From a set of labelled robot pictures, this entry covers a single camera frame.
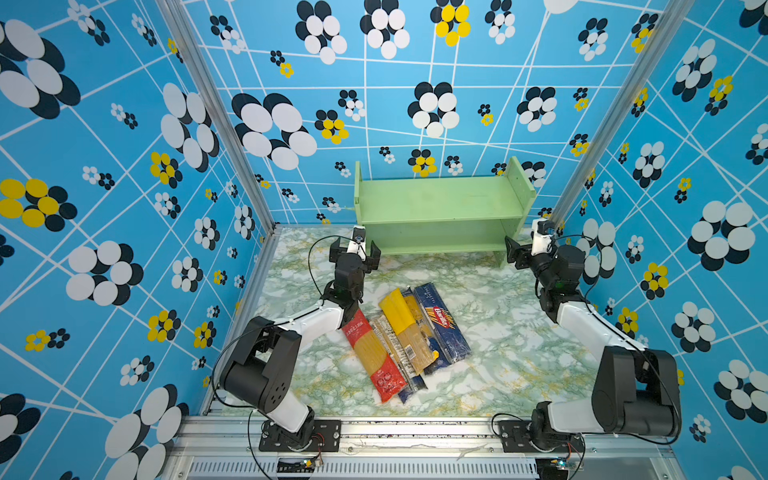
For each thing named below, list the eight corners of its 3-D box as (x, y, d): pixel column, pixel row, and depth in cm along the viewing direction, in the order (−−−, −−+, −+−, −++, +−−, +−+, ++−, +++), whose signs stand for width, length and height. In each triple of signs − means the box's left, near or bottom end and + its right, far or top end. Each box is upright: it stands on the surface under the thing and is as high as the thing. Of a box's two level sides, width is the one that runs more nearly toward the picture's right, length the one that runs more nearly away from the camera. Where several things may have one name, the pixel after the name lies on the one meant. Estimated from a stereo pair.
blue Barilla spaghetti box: (450, 364, 87) (452, 358, 84) (414, 293, 103) (415, 286, 99) (467, 356, 88) (470, 351, 85) (429, 288, 104) (431, 281, 101)
